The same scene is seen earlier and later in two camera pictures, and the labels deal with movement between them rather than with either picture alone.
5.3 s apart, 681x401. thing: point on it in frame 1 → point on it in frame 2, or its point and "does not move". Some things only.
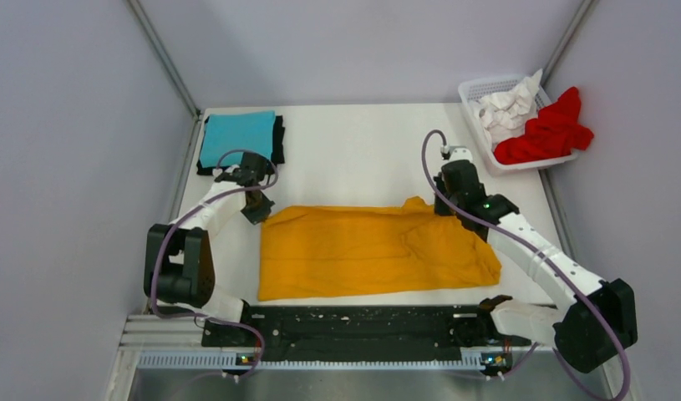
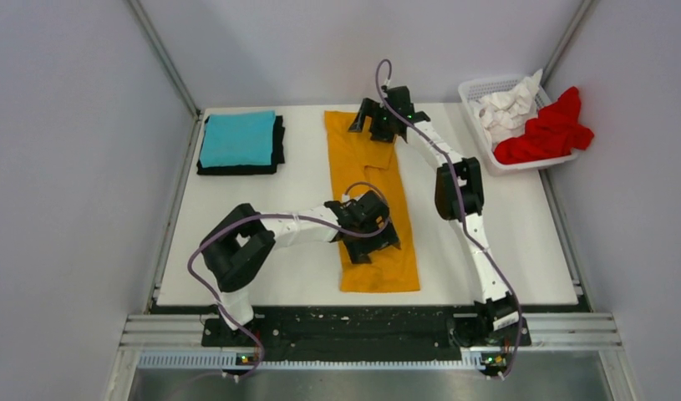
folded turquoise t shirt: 226,137 does not move
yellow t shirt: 307,251 → 356,158
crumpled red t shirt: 556,132 does not move
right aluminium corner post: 567,39 does not move
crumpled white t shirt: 504,114 does not move
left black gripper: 261,213 → 358,252
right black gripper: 439,182 → 368,109
